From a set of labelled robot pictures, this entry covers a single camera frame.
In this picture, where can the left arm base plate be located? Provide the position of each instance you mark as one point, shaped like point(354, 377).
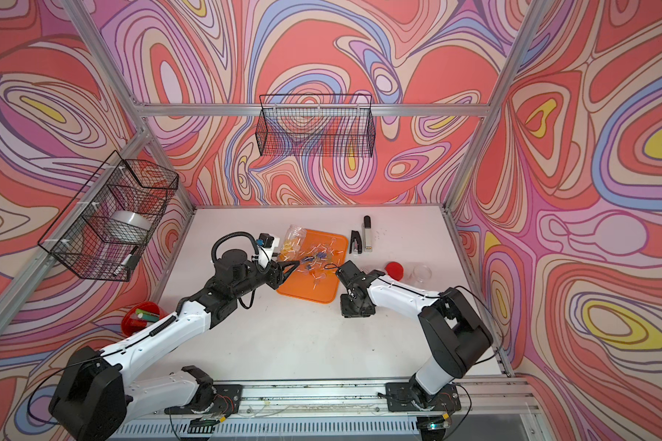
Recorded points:
point(217, 400)

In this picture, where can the orange tray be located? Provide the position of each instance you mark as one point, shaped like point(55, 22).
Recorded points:
point(296, 288)

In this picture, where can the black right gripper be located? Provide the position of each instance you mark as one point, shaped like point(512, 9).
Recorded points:
point(348, 312)

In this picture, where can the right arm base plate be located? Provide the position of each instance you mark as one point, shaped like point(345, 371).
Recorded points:
point(410, 397)

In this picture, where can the lollipop candies on tray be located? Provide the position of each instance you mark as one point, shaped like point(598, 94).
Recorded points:
point(319, 260)

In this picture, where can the beige and black stapler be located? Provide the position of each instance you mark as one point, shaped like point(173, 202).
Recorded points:
point(367, 234)

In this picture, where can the black wire basket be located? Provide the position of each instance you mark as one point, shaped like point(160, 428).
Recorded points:
point(316, 125)
point(82, 244)

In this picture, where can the black wire basket back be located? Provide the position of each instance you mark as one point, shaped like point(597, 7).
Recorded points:
point(316, 125)

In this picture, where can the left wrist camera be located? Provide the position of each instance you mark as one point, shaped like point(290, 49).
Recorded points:
point(267, 245)

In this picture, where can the patterned lid candy jar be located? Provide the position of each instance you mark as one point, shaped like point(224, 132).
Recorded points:
point(292, 245)

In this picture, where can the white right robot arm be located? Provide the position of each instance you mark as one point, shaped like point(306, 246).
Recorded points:
point(455, 333)

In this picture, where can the red pen cup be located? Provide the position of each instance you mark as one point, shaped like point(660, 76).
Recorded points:
point(141, 316)

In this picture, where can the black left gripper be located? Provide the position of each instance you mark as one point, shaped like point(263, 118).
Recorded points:
point(277, 276)

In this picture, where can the black wire basket left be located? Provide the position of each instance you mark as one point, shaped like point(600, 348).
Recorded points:
point(82, 244)

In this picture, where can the red jar lid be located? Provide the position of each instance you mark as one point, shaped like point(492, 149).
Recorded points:
point(395, 270)

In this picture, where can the white bowl in basket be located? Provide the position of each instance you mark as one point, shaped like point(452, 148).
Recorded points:
point(128, 227)

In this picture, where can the aluminium frame corner post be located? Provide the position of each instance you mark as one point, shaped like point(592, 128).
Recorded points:
point(525, 37)

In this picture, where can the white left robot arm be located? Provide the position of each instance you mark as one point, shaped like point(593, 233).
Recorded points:
point(99, 391)

